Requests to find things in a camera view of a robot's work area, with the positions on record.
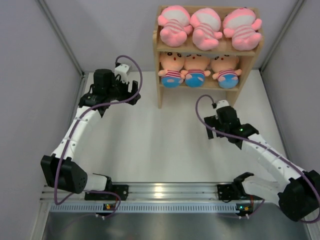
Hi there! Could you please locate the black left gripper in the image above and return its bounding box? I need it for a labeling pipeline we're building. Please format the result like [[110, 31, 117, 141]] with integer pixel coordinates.
[[105, 73, 140, 106]]

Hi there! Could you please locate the boy doll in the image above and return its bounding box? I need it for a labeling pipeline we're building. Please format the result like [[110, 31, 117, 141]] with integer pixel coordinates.
[[210, 54, 242, 89], [158, 52, 185, 88], [180, 54, 211, 88]]

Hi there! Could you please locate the boy doll front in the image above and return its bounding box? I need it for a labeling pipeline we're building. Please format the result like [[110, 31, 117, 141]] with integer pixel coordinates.
[[210, 54, 242, 89]]

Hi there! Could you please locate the pink plush with heart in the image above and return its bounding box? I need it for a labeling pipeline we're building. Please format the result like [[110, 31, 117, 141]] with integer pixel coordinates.
[[157, 5, 193, 47]]

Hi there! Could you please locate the pink plush face down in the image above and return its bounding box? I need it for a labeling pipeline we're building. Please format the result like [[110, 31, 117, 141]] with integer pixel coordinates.
[[190, 8, 223, 51]]

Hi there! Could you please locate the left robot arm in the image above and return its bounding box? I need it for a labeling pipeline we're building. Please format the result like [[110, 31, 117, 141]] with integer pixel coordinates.
[[40, 63, 141, 200]]

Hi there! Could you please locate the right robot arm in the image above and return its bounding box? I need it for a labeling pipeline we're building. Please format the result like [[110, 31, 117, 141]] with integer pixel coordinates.
[[204, 100, 320, 222]]

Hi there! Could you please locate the wooden two-tier shelf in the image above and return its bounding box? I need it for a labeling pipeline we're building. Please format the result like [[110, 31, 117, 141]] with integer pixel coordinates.
[[153, 5, 264, 105]]

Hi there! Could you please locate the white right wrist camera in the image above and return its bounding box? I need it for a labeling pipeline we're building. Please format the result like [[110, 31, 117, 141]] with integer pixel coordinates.
[[212, 100, 230, 119]]

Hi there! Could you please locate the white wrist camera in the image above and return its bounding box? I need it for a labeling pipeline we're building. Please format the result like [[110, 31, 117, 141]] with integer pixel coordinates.
[[212, 100, 230, 119], [114, 63, 131, 84]]

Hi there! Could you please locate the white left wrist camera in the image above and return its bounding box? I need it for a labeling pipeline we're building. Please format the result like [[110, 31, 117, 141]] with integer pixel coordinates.
[[114, 63, 131, 84]]

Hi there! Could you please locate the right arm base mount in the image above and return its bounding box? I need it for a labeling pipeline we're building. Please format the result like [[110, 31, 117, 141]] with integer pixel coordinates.
[[217, 183, 250, 202]]

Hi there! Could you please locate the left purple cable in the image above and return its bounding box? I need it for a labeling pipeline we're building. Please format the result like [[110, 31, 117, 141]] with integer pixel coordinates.
[[53, 54, 143, 221]]

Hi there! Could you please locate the purple cable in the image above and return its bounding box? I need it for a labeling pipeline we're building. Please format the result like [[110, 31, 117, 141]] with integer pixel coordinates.
[[195, 94, 320, 223], [53, 54, 143, 221]]

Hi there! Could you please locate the aluminium front rail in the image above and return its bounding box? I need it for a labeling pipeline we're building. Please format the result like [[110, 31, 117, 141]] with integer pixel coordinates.
[[40, 182, 229, 202]]

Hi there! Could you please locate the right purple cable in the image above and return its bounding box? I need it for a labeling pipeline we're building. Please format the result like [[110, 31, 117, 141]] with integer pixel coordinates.
[[195, 94, 320, 223]]

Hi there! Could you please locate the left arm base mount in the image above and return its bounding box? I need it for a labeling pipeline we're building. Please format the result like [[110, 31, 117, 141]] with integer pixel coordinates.
[[84, 184, 129, 201]]

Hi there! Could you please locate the aluminium left frame post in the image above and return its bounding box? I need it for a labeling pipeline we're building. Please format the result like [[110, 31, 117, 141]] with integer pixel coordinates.
[[35, 0, 84, 76]]

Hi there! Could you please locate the aluminium frame post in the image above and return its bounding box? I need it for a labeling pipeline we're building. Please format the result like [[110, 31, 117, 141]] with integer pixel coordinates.
[[259, 0, 306, 74], [35, 0, 84, 76]]

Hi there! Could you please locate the aluminium right frame post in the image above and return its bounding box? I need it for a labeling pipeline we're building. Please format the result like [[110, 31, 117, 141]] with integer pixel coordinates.
[[259, 0, 306, 74]]

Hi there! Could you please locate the grey slotted cable duct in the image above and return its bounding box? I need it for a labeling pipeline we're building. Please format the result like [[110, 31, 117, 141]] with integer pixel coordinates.
[[50, 202, 245, 214]]

